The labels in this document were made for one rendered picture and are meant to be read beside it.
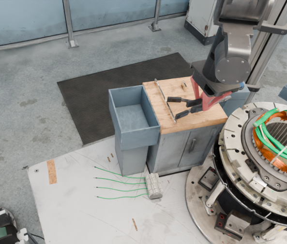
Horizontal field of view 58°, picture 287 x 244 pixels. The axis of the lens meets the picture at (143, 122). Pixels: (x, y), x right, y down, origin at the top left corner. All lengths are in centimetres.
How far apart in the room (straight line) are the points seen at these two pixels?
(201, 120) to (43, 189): 55
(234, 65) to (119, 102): 45
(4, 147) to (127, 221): 140
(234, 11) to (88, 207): 68
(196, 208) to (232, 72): 53
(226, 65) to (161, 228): 57
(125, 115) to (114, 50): 205
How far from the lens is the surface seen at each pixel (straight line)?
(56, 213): 89
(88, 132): 200
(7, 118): 226
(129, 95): 81
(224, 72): 46
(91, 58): 270
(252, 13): 49
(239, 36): 47
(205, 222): 88
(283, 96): 98
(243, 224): 86
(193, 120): 72
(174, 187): 92
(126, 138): 69
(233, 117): 73
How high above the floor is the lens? 159
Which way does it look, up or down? 49 degrees down
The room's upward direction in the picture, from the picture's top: 7 degrees clockwise
